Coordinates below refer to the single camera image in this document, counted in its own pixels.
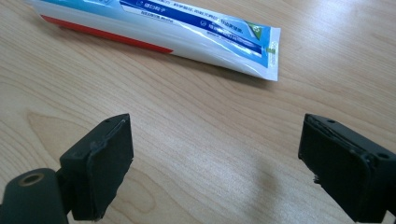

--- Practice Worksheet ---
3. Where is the white and blue toothpaste tube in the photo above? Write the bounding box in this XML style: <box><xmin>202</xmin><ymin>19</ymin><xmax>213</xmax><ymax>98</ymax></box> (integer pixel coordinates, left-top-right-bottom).
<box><xmin>31</xmin><ymin>0</ymin><xmax>282</xmax><ymax>82</ymax></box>

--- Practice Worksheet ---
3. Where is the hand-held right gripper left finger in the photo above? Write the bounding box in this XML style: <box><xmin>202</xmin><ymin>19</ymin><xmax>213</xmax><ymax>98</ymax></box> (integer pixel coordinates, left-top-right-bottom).
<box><xmin>59</xmin><ymin>113</ymin><xmax>134</xmax><ymax>221</ymax></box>

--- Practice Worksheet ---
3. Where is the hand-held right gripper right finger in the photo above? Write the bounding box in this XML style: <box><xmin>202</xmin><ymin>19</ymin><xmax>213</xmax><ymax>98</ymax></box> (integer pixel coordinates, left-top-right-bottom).
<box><xmin>297</xmin><ymin>113</ymin><xmax>396</xmax><ymax>224</ymax></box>

